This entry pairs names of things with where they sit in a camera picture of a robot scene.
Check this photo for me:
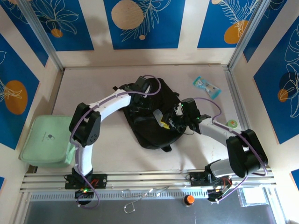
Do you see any orange emergency stop button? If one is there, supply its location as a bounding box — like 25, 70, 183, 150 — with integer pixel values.
182, 195, 195, 208

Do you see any black left base connector block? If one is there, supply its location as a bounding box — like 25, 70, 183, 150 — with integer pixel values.
74, 188, 93, 199

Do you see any aluminium table edge rail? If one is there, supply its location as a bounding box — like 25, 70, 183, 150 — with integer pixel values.
20, 169, 274, 192

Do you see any white wire with hook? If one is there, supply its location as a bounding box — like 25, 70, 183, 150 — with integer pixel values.
121, 186, 170, 214

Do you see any aluminium side rail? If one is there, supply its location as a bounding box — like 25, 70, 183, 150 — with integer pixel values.
223, 65, 264, 168

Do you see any clear bag with white card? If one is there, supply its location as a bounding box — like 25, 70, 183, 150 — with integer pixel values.
237, 186, 269, 207

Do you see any light blue plastic packet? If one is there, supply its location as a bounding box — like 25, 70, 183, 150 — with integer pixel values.
193, 76, 222, 99

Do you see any aluminium frame post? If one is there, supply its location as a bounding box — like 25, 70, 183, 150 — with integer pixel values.
228, 0, 275, 70
17, 0, 65, 72

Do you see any black base connector block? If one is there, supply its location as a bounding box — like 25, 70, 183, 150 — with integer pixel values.
74, 188, 93, 199
207, 188, 231, 203

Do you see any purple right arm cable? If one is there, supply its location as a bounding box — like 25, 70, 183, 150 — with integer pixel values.
193, 97, 269, 203

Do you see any mint green pencil case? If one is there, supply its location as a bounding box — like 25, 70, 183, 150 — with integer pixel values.
19, 114, 77, 168

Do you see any grey slotted cable duct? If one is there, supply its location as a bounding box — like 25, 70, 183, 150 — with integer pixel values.
29, 190, 211, 202

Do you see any black right base connector block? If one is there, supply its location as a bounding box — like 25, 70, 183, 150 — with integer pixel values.
207, 188, 231, 203

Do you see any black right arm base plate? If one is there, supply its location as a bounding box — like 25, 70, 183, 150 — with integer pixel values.
190, 171, 232, 187

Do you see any black backpack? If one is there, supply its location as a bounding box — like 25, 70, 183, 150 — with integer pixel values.
112, 78, 187, 152

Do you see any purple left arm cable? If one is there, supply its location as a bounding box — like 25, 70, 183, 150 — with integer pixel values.
69, 74, 163, 210

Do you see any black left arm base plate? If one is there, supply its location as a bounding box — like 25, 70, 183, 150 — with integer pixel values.
64, 174, 108, 189

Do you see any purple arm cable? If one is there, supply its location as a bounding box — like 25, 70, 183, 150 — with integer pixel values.
193, 97, 269, 203
69, 74, 163, 210

